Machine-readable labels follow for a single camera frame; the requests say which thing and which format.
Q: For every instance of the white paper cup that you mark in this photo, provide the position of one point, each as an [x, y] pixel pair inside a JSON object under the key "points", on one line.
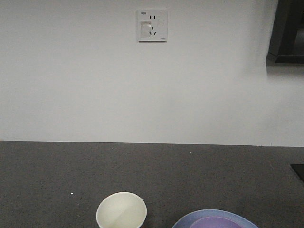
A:
{"points": [[121, 210]]}

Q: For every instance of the purple plastic bowl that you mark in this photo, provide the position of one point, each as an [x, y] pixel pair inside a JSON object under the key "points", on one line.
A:
{"points": [[214, 222]]}

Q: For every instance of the blue plastic plate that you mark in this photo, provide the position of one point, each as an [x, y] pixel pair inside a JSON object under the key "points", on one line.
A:
{"points": [[187, 220]]}

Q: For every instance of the black induction cooktop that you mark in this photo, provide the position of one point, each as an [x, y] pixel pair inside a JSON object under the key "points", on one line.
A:
{"points": [[299, 170]]}

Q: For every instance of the white wall power socket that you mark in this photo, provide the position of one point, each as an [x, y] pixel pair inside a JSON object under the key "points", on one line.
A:
{"points": [[152, 25]]}

